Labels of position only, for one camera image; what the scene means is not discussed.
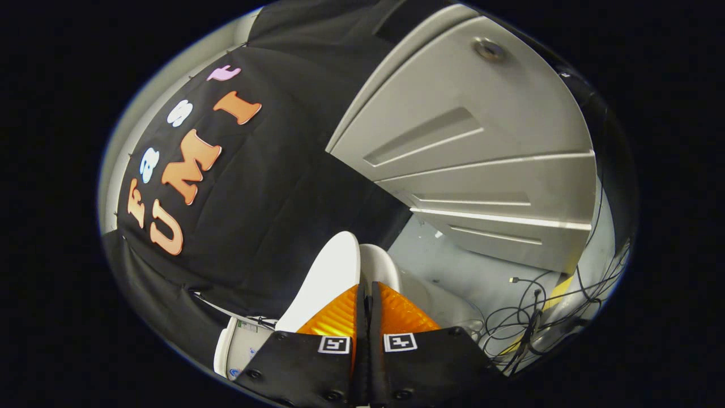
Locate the white toilet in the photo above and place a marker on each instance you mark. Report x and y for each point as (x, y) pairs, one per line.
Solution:
(379, 266)

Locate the yellow floor strip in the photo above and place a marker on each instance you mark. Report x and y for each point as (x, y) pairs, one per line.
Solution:
(558, 292)

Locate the white drawer cabinet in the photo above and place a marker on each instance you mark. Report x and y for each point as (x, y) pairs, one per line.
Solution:
(481, 147)

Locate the white toilet lid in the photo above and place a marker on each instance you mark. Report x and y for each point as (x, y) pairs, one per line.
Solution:
(325, 277)

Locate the black backdrop cloth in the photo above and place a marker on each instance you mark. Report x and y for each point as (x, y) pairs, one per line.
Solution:
(266, 187)

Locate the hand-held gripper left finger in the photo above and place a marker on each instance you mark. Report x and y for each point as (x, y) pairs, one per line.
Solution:
(308, 368)

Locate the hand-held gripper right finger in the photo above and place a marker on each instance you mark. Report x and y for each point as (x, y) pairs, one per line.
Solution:
(430, 368)

